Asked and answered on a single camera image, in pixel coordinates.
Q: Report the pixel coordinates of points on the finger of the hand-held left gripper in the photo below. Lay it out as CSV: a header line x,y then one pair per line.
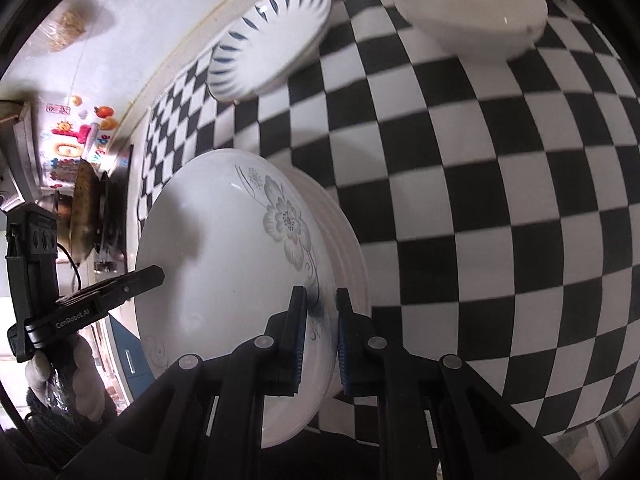
x,y
125,287

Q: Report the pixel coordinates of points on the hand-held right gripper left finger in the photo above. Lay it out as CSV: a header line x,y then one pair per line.
x,y
297,345

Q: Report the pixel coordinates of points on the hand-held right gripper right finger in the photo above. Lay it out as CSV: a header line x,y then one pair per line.
x,y
344,355

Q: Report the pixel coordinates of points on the white floral plate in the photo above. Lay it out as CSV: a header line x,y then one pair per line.
x,y
220,270

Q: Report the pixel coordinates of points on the blue-striped white plate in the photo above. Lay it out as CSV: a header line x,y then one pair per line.
x,y
270,40

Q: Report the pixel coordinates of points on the plain white bowl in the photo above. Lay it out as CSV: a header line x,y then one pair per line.
x,y
465,10

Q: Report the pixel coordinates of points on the person's left hand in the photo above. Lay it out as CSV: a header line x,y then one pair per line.
x,y
85,385

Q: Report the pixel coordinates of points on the blue cabinet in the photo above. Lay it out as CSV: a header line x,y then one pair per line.
x,y
127,355

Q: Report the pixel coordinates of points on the metal wok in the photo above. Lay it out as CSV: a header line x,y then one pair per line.
x,y
85,210

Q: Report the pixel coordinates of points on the metal range hood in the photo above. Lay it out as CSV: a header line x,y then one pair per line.
x,y
20,160

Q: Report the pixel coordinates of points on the black and white checkered tablecloth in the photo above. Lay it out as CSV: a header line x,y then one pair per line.
x,y
500,185

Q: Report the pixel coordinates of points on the colourful wall sticker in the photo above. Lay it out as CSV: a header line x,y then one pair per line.
x,y
70,150

